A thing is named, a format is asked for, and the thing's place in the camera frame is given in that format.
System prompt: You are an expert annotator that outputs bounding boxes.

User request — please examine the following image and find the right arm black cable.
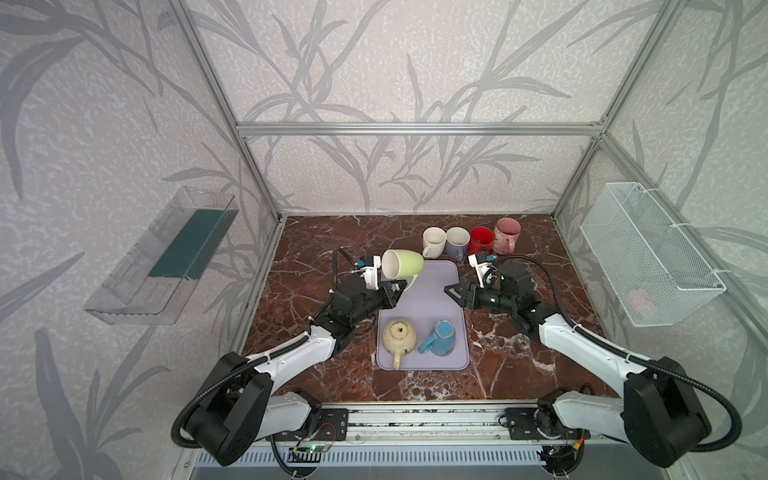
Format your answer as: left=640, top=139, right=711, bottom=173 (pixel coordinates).
left=488, top=254, right=743, bottom=454

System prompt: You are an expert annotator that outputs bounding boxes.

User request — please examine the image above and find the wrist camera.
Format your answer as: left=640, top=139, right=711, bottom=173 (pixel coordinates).
left=354, top=255, right=381, bottom=291
left=468, top=252, right=496, bottom=288

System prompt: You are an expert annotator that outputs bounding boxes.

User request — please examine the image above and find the pink patterned mug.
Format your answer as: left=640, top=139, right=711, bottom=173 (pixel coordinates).
left=492, top=217, right=522, bottom=255

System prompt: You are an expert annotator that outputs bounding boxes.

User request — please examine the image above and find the red mug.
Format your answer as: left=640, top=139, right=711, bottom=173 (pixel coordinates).
left=467, top=226, right=495, bottom=255

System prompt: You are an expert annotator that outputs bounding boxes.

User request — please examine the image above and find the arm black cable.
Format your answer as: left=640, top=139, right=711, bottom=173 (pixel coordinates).
left=488, top=254, right=743, bottom=454
left=170, top=247, right=361, bottom=478

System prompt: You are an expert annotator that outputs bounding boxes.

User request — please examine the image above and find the cream teapot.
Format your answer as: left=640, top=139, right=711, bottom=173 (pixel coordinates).
left=382, top=319, right=418, bottom=370

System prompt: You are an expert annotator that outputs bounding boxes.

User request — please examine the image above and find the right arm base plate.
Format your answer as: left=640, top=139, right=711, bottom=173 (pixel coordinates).
left=497, top=407, right=582, bottom=443

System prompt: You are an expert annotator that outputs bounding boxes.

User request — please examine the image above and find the lavender mug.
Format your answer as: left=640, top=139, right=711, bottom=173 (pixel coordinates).
left=445, top=227, right=471, bottom=263

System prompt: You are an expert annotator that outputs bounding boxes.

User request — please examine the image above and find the blue mug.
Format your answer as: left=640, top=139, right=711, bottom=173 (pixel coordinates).
left=418, top=320, right=456, bottom=357

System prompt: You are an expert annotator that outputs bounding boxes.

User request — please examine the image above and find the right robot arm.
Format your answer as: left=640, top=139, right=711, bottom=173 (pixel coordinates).
left=444, top=264, right=712, bottom=467

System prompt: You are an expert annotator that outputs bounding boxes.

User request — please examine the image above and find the aluminium cage frame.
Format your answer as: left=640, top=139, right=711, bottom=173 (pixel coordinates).
left=167, top=0, right=768, bottom=349

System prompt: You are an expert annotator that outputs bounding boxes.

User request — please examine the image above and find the white wire mesh basket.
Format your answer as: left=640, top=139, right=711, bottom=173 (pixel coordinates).
left=580, top=182, right=727, bottom=328

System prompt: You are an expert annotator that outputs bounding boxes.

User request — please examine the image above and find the clear plastic wall bin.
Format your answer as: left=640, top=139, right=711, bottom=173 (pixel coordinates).
left=84, top=187, right=239, bottom=326

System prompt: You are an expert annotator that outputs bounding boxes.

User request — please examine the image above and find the light green mug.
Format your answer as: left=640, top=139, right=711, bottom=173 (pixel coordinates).
left=381, top=249, right=425, bottom=290

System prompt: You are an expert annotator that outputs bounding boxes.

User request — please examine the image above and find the white mug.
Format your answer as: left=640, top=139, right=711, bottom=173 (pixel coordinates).
left=422, top=226, right=447, bottom=259

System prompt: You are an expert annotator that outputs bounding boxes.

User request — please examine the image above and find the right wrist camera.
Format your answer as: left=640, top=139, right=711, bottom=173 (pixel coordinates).
left=468, top=252, right=496, bottom=288

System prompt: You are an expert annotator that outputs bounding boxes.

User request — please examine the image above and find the lavender plastic tray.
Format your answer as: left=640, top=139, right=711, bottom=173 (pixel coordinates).
left=376, top=260, right=470, bottom=371

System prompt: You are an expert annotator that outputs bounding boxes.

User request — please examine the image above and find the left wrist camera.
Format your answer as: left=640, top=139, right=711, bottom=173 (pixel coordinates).
left=354, top=255, right=381, bottom=291

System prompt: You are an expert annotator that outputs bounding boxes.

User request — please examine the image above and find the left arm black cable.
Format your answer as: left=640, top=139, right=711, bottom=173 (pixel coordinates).
left=170, top=247, right=361, bottom=478

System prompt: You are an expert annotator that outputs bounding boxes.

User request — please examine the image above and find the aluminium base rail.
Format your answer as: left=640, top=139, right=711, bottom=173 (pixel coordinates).
left=347, top=404, right=537, bottom=439

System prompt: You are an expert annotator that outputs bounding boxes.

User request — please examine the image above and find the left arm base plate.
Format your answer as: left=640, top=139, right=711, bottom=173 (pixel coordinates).
left=274, top=407, right=350, bottom=443

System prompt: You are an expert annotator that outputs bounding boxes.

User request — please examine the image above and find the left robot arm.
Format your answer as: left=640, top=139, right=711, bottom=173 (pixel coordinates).
left=170, top=277, right=409, bottom=466

